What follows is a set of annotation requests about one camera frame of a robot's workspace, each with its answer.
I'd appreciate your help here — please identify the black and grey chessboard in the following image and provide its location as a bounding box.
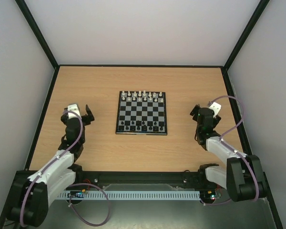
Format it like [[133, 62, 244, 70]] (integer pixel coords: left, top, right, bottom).
[[115, 91, 168, 135]]

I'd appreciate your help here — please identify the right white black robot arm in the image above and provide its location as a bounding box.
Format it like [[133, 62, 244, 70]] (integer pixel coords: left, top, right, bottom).
[[190, 103, 268, 202]]

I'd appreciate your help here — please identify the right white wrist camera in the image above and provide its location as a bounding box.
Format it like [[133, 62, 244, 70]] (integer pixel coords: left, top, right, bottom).
[[207, 102, 221, 118]]

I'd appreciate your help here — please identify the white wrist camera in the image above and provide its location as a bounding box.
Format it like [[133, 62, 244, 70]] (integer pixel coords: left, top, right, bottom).
[[207, 102, 221, 118], [65, 103, 81, 119]]

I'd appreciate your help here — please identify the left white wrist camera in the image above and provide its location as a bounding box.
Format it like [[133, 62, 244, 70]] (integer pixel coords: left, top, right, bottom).
[[65, 103, 81, 119]]

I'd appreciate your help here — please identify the black aluminium mounting rail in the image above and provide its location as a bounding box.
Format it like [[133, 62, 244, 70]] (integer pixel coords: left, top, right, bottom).
[[75, 170, 219, 190]]

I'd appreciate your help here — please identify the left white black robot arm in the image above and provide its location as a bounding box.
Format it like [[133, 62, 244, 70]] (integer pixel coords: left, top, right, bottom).
[[6, 104, 94, 227]]

